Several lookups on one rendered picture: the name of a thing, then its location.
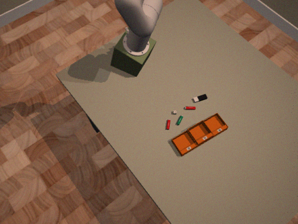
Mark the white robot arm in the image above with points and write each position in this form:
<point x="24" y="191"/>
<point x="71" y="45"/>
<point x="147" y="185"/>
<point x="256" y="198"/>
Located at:
<point x="141" y="17"/>

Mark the orange three-compartment tray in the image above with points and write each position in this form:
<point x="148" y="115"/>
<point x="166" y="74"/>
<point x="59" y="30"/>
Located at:
<point x="199" y="134"/>

